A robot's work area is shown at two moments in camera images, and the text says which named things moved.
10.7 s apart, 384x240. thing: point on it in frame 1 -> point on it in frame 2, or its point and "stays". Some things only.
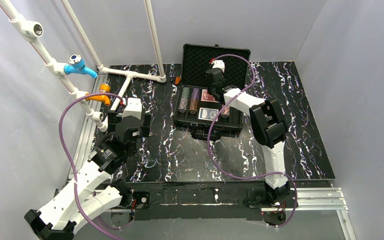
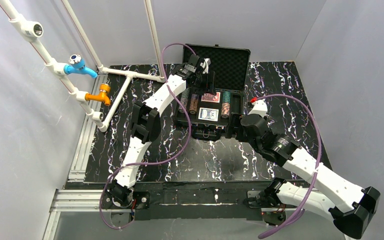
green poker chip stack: (184, 99) stays
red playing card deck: (207, 97) stays
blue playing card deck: (208, 114) stays
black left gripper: (113, 120) -> (208, 82)
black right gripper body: (214, 75) -> (231, 126)
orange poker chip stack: (225, 112) stays
